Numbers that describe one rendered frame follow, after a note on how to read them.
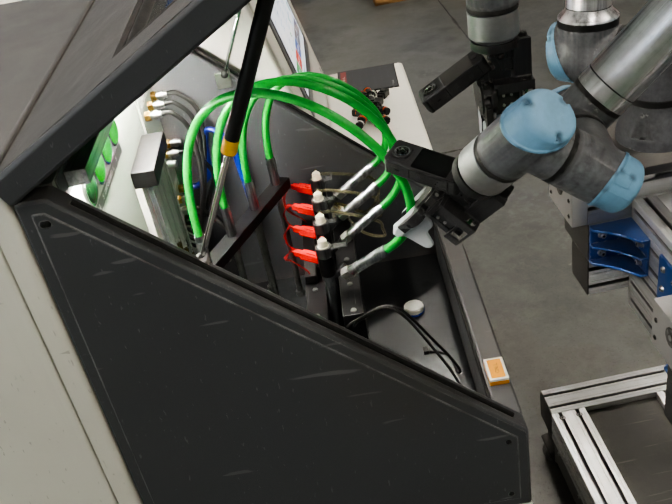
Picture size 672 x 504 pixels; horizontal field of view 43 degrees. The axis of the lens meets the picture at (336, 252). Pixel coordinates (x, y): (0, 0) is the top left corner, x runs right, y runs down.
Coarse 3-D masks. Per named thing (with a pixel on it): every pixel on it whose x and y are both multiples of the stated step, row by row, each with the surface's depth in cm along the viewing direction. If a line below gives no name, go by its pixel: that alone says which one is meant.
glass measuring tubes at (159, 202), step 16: (144, 144) 143; (160, 144) 142; (144, 160) 137; (160, 160) 140; (144, 176) 135; (160, 176) 138; (144, 192) 137; (160, 192) 142; (144, 208) 138; (160, 208) 139; (176, 208) 151; (160, 224) 141; (176, 224) 149; (176, 240) 147
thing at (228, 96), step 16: (224, 96) 122; (256, 96) 120; (272, 96) 119; (288, 96) 119; (208, 112) 125; (320, 112) 118; (192, 128) 127; (352, 128) 118; (192, 144) 129; (368, 144) 119; (384, 160) 119; (192, 192) 135; (192, 208) 137; (192, 224) 139; (400, 240) 127
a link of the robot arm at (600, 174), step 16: (576, 128) 101; (592, 128) 105; (576, 144) 99; (592, 144) 100; (608, 144) 102; (576, 160) 99; (592, 160) 99; (608, 160) 100; (624, 160) 101; (560, 176) 100; (576, 176) 100; (592, 176) 100; (608, 176) 100; (624, 176) 100; (640, 176) 101; (576, 192) 102; (592, 192) 101; (608, 192) 101; (624, 192) 101; (608, 208) 103; (624, 208) 103
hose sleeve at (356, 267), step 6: (372, 252) 130; (378, 252) 129; (384, 252) 129; (390, 252) 130; (360, 258) 132; (366, 258) 131; (372, 258) 130; (378, 258) 130; (354, 264) 133; (360, 264) 132; (366, 264) 131; (372, 264) 132; (348, 270) 133; (354, 270) 133; (360, 270) 133
